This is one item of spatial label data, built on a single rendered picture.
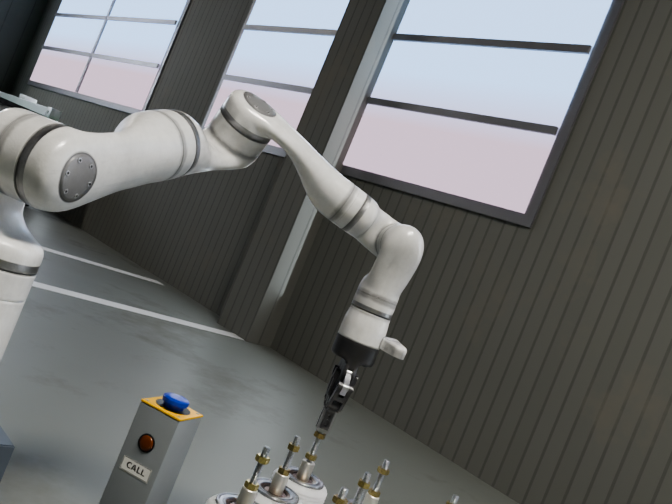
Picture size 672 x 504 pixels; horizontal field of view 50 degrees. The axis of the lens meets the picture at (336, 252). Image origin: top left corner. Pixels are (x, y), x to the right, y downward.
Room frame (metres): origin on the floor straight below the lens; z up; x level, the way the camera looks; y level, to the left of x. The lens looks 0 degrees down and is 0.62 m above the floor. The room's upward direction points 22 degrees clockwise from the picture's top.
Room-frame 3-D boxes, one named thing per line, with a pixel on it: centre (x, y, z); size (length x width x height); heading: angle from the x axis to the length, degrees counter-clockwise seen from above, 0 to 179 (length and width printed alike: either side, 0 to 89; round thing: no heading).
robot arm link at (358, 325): (1.19, -0.11, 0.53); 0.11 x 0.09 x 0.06; 95
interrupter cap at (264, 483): (1.08, -0.05, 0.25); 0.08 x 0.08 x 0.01
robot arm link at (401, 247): (1.18, -0.09, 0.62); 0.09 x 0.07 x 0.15; 11
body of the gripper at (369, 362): (1.19, -0.09, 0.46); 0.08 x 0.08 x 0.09
